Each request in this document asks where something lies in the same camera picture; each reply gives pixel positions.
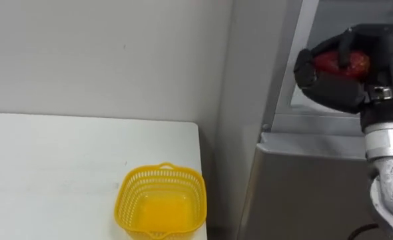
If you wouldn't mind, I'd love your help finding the red fruit soft toy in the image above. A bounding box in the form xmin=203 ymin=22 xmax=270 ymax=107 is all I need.
xmin=312 ymin=49 xmax=371 ymax=81

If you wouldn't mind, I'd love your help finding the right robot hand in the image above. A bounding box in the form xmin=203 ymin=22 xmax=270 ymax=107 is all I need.
xmin=292 ymin=23 xmax=393 ymax=131

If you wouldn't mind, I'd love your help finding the yellow plastic basket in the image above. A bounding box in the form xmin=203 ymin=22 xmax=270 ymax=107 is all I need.
xmin=113 ymin=162 xmax=208 ymax=240

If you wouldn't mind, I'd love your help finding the white desk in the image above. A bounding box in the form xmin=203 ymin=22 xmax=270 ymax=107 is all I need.
xmin=0 ymin=112 xmax=208 ymax=240

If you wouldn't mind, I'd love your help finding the grey fridge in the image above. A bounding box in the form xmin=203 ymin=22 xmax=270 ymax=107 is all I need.
xmin=212 ymin=0 xmax=393 ymax=240

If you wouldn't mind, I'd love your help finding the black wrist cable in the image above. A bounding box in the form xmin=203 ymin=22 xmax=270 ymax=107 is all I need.
xmin=348 ymin=223 xmax=382 ymax=240

